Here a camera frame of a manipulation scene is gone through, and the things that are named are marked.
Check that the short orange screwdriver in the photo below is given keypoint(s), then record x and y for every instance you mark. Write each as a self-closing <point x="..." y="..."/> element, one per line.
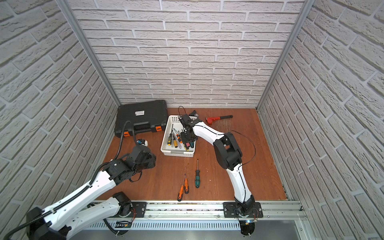
<point x="186" y="184"/>

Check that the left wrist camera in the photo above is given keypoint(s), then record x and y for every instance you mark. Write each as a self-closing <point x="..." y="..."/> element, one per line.
<point x="142" y="142"/>

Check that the white perforated plastic bin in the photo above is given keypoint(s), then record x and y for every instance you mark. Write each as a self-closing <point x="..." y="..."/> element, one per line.
<point x="173" y="145"/>

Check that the small dark metal object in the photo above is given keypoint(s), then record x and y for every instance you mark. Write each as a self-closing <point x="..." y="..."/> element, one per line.
<point x="194" y="114"/>

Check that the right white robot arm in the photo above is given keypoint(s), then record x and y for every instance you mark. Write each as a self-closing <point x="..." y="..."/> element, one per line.
<point x="229" y="157"/>

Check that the orange black small screwdriver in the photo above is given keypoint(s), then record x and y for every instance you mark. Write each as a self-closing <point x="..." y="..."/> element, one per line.
<point x="178" y="137"/>

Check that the black plastic tool case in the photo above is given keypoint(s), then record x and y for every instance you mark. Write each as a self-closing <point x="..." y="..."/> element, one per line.
<point x="142" y="117"/>

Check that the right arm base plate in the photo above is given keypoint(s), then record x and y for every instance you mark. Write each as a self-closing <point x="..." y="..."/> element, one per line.
<point x="232" y="211"/>

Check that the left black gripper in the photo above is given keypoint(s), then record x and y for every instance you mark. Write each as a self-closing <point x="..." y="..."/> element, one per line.
<point x="154" y="159"/>

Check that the long orange screwdriver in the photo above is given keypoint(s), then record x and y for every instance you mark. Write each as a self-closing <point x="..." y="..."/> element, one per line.
<point x="181" y="191"/>

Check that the black yellow dotted screwdriver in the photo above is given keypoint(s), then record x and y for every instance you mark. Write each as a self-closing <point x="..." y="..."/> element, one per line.
<point x="170" y="139"/>

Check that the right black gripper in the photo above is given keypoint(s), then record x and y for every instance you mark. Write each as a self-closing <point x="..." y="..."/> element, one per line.
<point x="185" y="140"/>

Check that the yellow handle screwdriver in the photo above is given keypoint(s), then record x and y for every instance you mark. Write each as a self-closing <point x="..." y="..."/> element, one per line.
<point x="174" y="141"/>

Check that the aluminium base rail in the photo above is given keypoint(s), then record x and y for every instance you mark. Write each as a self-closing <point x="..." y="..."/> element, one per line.
<point x="213" y="210"/>

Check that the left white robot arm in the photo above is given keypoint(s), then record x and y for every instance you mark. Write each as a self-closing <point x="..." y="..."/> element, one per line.
<point x="63" y="219"/>

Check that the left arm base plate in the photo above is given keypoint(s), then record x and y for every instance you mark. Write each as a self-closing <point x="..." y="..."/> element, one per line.
<point x="133" y="210"/>

